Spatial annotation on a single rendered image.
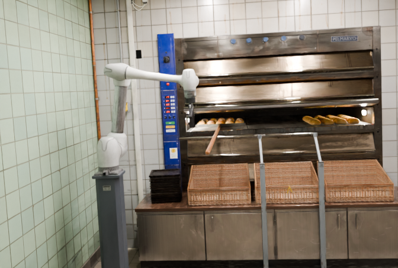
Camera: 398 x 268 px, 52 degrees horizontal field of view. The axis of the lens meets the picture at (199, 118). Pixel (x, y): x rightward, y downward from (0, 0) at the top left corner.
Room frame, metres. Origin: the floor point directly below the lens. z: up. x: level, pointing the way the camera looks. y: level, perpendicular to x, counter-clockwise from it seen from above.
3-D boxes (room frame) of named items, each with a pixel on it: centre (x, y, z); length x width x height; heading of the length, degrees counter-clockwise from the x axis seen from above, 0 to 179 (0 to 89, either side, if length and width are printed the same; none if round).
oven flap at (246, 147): (3.93, -0.76, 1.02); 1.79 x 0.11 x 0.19; 85
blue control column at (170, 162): (4.95, 0.19, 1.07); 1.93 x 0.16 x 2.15; 175
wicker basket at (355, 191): (3.61, -1.36, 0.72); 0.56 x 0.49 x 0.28; 83
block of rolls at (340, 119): (4.31, -1.38, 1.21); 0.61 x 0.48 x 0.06; 175
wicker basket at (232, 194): (3.72, -0.16, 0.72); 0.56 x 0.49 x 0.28; 85
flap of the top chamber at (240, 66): (3.93, -0.76, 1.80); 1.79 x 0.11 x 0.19; 85
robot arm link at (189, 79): (3.03, 0.06, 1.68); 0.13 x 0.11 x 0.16; 173
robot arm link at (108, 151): (3.07, 0.70, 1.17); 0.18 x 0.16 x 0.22; 174
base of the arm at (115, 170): (3.04, 0.70, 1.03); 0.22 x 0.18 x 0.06; 178
